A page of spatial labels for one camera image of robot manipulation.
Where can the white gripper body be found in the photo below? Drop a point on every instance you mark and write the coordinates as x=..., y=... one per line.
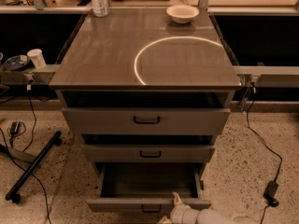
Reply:
x=178, y=213

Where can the grey bottom drawer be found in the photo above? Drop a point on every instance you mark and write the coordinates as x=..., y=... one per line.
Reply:
x=147, y=187

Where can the grey drawer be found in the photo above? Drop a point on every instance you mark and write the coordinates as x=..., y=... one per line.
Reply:
x=148, y=153
x=147, y=187
x=164, y=121

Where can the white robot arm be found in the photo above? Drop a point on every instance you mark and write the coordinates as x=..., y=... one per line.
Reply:
x=209, y=216

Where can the grey middle drawer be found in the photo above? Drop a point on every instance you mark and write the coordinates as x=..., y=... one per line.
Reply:
x=148, y=153

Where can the grey drawer cabinet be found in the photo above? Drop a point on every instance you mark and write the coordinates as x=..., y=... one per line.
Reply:
x=139, y=58

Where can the grey top drawer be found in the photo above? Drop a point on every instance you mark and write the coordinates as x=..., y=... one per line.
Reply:
x=164, y=121

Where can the black power adapter right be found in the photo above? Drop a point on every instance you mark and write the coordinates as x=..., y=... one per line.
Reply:
x=270, y=192

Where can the black bar with wheels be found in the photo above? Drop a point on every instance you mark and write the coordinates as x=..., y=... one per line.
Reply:
x=13, y=194

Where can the black adapter left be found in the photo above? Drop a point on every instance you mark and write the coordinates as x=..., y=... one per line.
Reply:
x=14, y=129

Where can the white bowl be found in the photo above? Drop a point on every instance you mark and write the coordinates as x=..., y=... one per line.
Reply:
x=182, y=14

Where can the white paper cup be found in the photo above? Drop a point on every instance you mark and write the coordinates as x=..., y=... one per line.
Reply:
x=37, y=58

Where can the dark blue plate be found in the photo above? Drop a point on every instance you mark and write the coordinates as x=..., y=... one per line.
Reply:
x=16, y=63

